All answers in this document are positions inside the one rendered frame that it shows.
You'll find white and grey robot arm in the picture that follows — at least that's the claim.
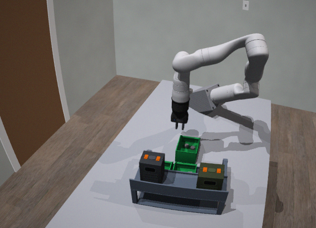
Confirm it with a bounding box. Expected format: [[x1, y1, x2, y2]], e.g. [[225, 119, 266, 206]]
[[172, 33, 269, 104]]

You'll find black tool case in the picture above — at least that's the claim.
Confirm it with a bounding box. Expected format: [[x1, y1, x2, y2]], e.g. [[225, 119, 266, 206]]
[[139, 151, 165, 184]]

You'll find dark green case with orange latches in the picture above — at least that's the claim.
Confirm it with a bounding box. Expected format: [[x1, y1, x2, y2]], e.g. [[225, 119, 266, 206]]
[[196, 162, 225, 190]]

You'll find green bin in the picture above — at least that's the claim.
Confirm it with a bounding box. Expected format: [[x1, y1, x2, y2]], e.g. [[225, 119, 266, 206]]
[[173, 162, 197, 173], [175, 135, 200, 164], [164, 161, 173, 170]]

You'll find grey metal shelf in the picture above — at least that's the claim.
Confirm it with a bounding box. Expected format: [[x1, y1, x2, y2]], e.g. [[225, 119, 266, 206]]
[[130, 158, 229, 215]]

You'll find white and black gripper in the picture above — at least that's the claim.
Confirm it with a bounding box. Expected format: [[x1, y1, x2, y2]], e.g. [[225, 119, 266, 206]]
[[171, 88, 193, 130]]

